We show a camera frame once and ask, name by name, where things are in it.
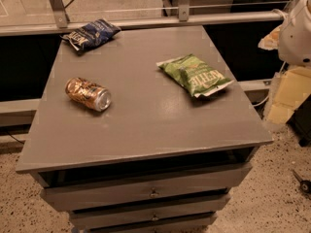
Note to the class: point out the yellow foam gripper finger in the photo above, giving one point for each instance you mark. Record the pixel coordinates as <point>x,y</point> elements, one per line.
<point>271,40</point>

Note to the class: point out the blue chip bag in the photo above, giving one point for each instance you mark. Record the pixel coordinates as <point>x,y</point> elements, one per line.
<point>91,35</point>

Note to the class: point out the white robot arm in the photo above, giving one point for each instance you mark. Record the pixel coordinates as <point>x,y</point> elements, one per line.
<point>292,39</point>

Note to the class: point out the green chip bag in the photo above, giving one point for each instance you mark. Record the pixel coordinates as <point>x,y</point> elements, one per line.
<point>194,75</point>

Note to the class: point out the black caster wheel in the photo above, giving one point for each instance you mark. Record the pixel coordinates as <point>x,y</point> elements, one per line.
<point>304,185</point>

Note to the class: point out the grey drawer cabinet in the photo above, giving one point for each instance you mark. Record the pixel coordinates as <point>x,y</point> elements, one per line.
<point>156,159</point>

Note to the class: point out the orange soda can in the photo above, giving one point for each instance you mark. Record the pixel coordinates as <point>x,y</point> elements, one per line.
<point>90,94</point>

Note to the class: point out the metal railing frame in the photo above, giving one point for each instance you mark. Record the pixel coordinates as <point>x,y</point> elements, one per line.
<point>33,17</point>

